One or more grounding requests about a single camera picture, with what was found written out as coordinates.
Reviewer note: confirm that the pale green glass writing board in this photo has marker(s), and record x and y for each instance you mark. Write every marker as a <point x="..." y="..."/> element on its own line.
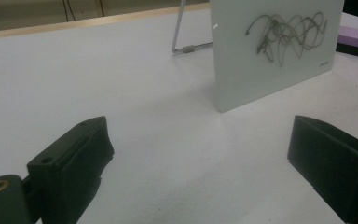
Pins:
<point x="245" y="77"/>

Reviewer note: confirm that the purple board eraser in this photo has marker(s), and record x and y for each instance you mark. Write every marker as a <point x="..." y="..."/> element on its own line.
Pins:
<point x="357" y="35"/>

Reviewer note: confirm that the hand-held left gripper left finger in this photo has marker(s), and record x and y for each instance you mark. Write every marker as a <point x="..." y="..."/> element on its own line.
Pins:
<point x="71" y="161"/>

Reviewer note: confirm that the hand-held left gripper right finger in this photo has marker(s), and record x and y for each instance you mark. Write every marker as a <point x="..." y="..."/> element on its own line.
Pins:
<point x="332" y="161"/>

